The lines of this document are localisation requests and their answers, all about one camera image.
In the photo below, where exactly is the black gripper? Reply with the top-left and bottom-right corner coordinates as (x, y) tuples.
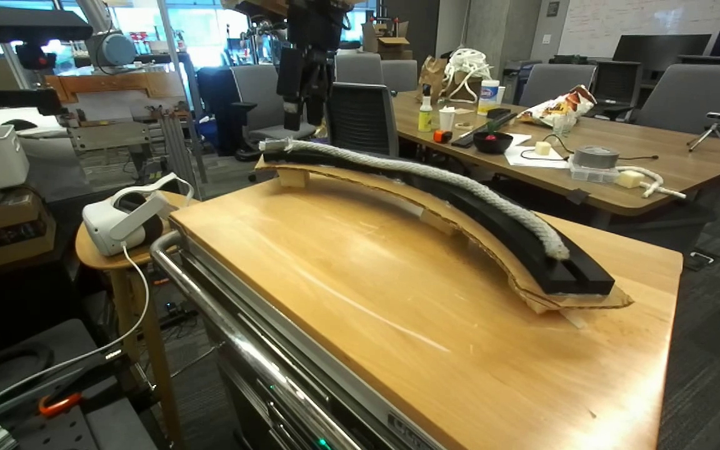
(275, 39), (335, 134)

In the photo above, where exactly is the white braided rope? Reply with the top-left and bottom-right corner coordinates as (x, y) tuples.
(259, 134), (572, 261)

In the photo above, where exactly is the small brown cardboard box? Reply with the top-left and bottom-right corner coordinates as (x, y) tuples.
(362, 19), (419, 59)

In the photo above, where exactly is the grey office chair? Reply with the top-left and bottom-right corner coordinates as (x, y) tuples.
(230, 63), (317, 155)
(519, 59), (600, 109)
(632, 59), (720, 134)
(325, 80), (404, 160)
(375, 56), (424, 95)

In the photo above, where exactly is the white bottle green label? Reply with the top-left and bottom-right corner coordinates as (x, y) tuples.
(415, 80), (435, 134)

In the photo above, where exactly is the small white cup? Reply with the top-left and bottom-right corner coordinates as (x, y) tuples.
(437, 101), (461, 131)

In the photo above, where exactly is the black flat bar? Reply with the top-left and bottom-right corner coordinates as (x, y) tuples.
(450, 106), (519, 150)

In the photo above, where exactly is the white bottle blue label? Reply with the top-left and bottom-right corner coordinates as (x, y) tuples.
(476, 74), (506, 118)

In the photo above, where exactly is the wooden workbench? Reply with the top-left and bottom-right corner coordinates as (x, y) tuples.
(42, 66), (207, 203)

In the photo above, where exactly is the black bowl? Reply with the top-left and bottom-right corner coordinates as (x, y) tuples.
(471, 128), (519, 155)

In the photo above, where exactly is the grey round lamp head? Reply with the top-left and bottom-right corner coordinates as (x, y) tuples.
(87, 28), (141, 70)

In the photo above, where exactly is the white VR headset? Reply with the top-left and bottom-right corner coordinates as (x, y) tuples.
(81, 173), (197, 260)

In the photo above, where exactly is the white paper sheet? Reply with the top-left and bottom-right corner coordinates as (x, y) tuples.
(506, 131), (575, 170)

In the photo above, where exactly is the clear crumpled plastic wrap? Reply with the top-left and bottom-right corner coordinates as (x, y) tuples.
(545, 106), (584, 139)

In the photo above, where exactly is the round wooden stool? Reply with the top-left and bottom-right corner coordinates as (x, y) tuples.
(74, 188), (201, 444)

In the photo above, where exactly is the chip snack bag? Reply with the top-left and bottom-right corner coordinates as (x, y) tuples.
(532, 81), (600, 128)

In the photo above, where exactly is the black flat panel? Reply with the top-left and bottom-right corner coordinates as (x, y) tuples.
(0, 3), (96, 44)

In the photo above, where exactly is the grey tool cart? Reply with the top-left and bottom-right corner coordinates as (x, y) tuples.
(149, 226), (687, 450)

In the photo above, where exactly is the black curved foam strip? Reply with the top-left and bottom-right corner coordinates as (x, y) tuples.
(259, 134), (617, 296)

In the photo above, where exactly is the perforated metal breadboard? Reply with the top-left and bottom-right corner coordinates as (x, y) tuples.
(0, 398), (164, 450)

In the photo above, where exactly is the wooden office desk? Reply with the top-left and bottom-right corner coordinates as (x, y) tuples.
(394, 84), (720, 251)

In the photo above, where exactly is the small silver tripod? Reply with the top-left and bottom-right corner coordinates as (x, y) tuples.
(685, 106), (720, 155)

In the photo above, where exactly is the white coiled cable bundle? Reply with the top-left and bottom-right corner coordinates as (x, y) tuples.
(442, 44), (496, 105)

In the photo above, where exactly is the silver cart handle bar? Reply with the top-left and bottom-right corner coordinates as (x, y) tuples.
(149, 226), (362, 450)

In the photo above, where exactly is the white headset cable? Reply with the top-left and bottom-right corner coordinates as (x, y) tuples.
(0, 239), (155, 423)

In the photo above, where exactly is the grey duct tape roll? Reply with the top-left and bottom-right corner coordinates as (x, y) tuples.
(575, 144), (621, 173)

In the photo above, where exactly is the white charger cable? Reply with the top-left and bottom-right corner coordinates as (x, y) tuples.
(612, 161), (690, 203)

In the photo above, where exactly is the orange handled clamp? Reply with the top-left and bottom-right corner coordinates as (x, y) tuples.
(35, 390), (85, 419)

